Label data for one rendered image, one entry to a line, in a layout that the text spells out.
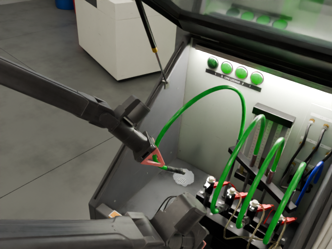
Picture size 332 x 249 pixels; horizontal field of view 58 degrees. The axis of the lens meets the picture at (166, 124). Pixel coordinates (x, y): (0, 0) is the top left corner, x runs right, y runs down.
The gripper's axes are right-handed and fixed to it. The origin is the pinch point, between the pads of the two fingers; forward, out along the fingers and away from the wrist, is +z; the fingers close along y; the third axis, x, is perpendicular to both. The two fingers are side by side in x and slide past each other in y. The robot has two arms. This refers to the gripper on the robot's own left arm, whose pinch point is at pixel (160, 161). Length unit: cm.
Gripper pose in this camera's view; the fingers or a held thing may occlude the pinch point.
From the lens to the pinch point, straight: 94.6
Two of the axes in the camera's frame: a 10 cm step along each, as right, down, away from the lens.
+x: -7.2, 6.8, 1.4
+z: 6.6, 6.1, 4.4
